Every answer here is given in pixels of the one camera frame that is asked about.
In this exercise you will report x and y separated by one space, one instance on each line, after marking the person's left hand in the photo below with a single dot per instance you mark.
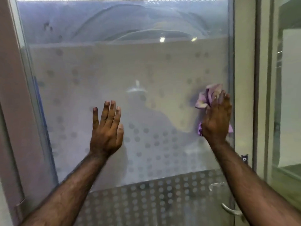
107 136

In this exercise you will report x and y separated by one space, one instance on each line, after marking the person's right hand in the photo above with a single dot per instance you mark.
217 122

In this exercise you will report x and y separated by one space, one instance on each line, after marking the purple cleaning cloth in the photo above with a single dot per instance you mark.
204 98

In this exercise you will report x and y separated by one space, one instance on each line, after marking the frosted dotted glass door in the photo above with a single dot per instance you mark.
129 68

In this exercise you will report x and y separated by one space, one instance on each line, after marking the person's right forearm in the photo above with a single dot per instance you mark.
254 193

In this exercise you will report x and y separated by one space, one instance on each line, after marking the person's left forearm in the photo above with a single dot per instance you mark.
68 190

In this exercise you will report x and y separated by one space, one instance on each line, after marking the pull sign plate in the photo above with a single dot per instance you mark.
244 159

